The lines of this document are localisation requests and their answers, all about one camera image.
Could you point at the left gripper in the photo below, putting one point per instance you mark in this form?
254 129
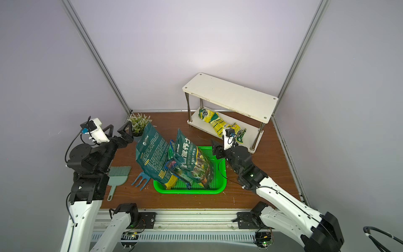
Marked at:
116 137

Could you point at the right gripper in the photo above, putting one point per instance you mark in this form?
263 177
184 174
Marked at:
225 151

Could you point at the small green yellow fertilizer packet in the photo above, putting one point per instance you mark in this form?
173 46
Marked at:
239 132

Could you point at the green yellow large fertilizer bag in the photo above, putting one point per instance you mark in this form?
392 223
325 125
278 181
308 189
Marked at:
197 165

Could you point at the dark green soil bag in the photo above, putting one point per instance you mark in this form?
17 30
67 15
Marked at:
152 156

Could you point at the colourful flower fertilizer bag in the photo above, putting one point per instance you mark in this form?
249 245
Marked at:
174 165

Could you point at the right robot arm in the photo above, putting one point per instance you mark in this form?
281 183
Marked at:
283 201

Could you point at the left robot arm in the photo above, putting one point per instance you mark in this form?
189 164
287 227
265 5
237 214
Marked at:
91 165

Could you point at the left yellow green fertilizer packet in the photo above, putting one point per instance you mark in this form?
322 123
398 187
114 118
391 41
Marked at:
206 115

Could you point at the white two-tier shelf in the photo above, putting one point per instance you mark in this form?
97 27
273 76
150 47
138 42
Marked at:
235 98

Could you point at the green plastic basket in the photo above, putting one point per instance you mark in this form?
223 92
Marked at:
216 186

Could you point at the potted lavender plant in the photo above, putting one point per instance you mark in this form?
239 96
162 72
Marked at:
138 121

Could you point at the teal plastic dustpan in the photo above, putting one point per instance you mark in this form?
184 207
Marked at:
117 177

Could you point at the aluminium corner profile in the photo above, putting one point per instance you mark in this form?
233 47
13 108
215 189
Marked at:
74 17

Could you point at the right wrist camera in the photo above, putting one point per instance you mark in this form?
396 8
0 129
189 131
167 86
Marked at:
229 138

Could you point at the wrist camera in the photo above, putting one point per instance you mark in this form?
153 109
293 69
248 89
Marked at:
93 128
229 138

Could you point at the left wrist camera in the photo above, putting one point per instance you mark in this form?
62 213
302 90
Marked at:
93 128

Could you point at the teal garden fork yellow handle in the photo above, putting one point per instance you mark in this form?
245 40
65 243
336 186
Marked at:
141 180

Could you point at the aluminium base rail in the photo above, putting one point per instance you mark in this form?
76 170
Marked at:
128 217

